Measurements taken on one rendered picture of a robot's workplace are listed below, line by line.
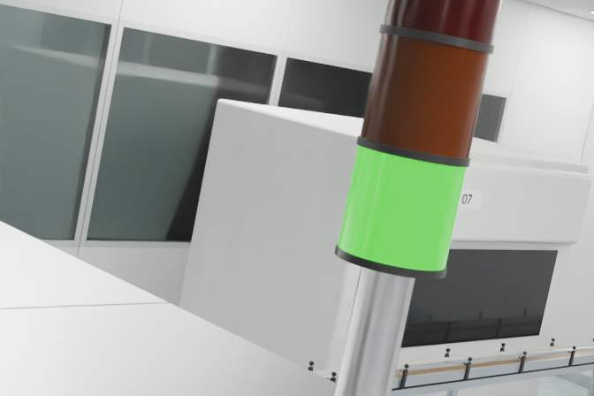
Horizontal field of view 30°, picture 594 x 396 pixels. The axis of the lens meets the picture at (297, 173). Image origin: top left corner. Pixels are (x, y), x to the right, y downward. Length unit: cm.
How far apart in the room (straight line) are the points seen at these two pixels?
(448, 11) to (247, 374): 26
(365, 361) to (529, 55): 821
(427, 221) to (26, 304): 31
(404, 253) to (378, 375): 6
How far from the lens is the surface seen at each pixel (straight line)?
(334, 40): 699
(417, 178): 47
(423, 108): 47
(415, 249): 48
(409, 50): 47
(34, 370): 59
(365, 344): 50
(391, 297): 49
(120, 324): 69
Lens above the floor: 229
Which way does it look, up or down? 6 degrees down
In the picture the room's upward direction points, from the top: 11 degrees clockwise
